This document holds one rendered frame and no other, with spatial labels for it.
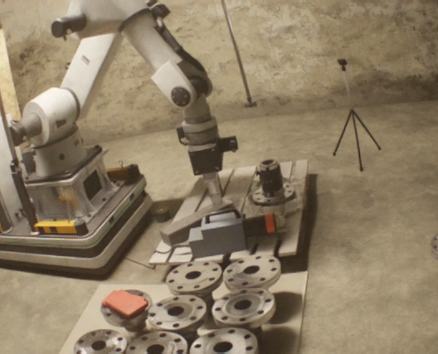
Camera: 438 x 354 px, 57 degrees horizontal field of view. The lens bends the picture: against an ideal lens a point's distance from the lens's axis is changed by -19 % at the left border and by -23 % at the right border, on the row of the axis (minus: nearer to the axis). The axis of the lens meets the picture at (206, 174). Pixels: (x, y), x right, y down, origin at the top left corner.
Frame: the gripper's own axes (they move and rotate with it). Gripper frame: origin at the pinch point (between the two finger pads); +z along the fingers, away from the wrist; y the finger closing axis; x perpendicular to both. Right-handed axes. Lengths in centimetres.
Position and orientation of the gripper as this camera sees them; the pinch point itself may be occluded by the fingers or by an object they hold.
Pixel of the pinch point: (216, 194)
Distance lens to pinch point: 246.1
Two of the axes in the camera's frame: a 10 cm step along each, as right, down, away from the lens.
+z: 2.3, 9.1, 3.6
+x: 9.7, -1.9, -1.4
